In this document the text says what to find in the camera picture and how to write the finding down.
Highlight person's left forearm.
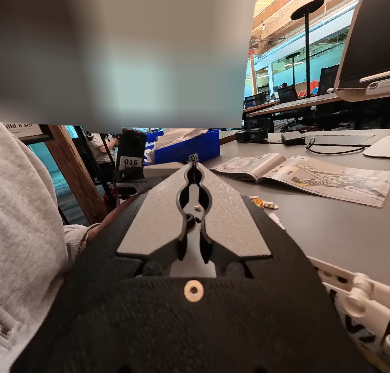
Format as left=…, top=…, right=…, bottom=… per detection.
left=63, top=223, right=102, bottom=261

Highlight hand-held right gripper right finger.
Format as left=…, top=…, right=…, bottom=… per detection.
left=194, top=162, right=272, bottom=264

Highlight tall black floor lamp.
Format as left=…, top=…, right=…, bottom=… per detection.
left=290, top=0, right=325, bottom=97

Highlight blue plastic bin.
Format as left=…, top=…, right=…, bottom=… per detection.
left=146, top=128, right=221, bottom=165

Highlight black cable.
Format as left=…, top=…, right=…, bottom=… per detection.
left=305, top=137, right=373, bottom=155

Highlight wooden post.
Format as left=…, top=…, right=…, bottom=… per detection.
left=46, top=125, right=109, bottom=225

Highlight black framed marker sign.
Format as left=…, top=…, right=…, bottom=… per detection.
left=0, top=123, right=55, bottom=146

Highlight long wooden office desk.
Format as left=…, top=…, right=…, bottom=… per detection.
left=243, top=92, right=345, bottom=118

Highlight short black floor lamp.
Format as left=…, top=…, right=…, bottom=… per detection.
left=288, top=52, right=302, bottom=87

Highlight black mesh office chair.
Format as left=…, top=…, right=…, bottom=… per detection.
left=316, top=64, right=340, bottom=95

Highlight silver computer monitor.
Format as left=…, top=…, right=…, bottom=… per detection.
left=327, top=0, right=390, bottom=158

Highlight zebra striped lego model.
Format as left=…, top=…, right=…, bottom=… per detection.
left=306, top=255, right=390, bottom=373

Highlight open lego instruction booklet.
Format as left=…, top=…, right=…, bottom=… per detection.
left=210, top=153, right=390, bottom=208

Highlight black power adapter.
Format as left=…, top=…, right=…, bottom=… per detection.
left=281, top=132, right=306, bottom=146

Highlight person's left hand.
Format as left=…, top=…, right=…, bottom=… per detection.
left=88, top=199, right=132, bottom=243

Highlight crumpled white plastic bags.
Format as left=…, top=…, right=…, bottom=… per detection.
left=152, top=128, right=209, bottom=152

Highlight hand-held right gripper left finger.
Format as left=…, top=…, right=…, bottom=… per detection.
left=117, top=162, right=193, bottom=261

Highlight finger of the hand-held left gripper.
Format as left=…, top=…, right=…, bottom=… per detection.
left=143, top=162, right=187, bottom=187

